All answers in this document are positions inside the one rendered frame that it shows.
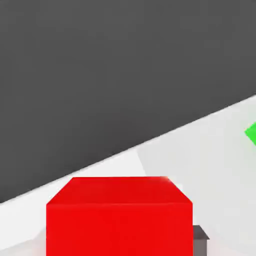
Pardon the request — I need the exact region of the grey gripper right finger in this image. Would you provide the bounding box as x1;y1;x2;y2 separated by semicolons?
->
192;224;227;256

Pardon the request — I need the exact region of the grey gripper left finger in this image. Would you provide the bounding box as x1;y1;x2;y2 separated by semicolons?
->
0;226;47;256

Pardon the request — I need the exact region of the small red cube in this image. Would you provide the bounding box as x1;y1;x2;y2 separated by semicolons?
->
45;176;194;256

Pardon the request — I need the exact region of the small green cube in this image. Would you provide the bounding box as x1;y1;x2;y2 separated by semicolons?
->
244;122;256;147

